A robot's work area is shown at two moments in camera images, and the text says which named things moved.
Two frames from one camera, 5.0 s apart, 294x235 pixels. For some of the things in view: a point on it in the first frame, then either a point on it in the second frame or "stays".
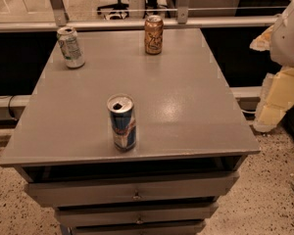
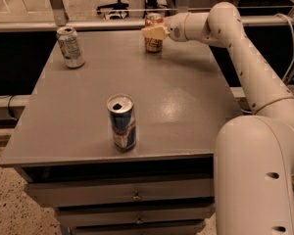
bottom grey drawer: [148, 228] stays
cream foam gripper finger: [279, 91] to [157, 32]
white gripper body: [289, 38] to [176, 27]
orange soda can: [154, 34] stays
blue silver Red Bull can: [122, 110] stays
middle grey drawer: [134, 213] stays
